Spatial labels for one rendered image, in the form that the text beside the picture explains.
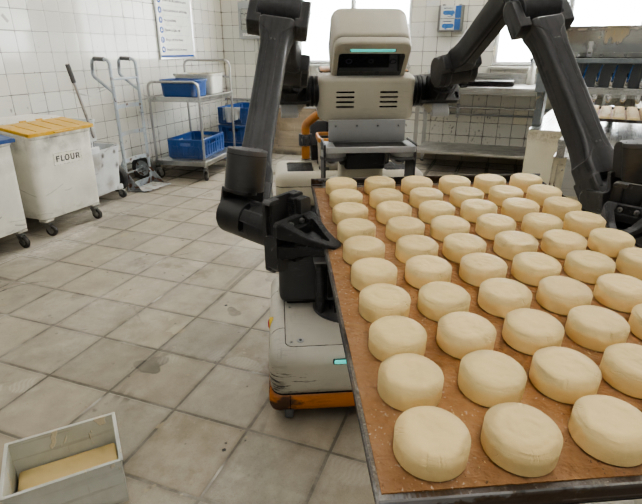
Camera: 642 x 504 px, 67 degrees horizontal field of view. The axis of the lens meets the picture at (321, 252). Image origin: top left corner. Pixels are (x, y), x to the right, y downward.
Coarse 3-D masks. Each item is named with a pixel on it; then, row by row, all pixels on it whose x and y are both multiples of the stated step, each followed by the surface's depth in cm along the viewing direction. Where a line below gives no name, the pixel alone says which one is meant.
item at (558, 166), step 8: (616, 136) 229; (624, 136) 229; (632, 136) 229; (560, 160) 187; (552, 168) 189; (560, 168) 187; (552, 176) 190; (560, 176) 188; (552, 184) 191; (560, 184) 189
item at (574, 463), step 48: (384, 240) 63; (336, 288) 52; (528, 288) 53; (432, 336) 45; (528, 384) 39; (384, 432) 35; (480, 432) 35; (384, 480) 31; (480, 480) 31; (528, 480) 31
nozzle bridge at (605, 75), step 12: (576, 60) 231; (588, 60) 229; (600, 60) 227; (612, 60) 224; (624, 60) 222; (636, 60) 220; (588, 72) 238; (600, 72) 235; (612, 72) 233; (624, 72) 230; (636, 72) 228; (540, 84) 242; (588, 84) 239; (600, 84) 237; (636, 84) 230; (540, 96) 253; (540, 108) 255; (540, 120) 257
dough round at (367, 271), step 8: (352, 264) 53; (360, 264) 53; (368, 264) 53; (376, 264) 53; (384, 264) 53; (392, 264) 53; (352, 272) 52; (360, 272) 51; (368, 272) 51; (376, 272) 51; (384, 272) 51; (392, 272) 51; (352, 280) 52; (360, 280) 51; (368, 280) 50; (376, 280) 50; (384, 280) 51; (392, 280) 51; (360, 288) 51
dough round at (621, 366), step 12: (612, 348) 40; (624, 348) 40; (636, 348) 40; (612, 360) 39; (624, 360) 39; (636, 360) 39; (612, 372) 38; (624, 372) 38; (636, 372) 38; (612, 384) 39; (624, 384) 38; (636, 384) 37; (636, 396) 38
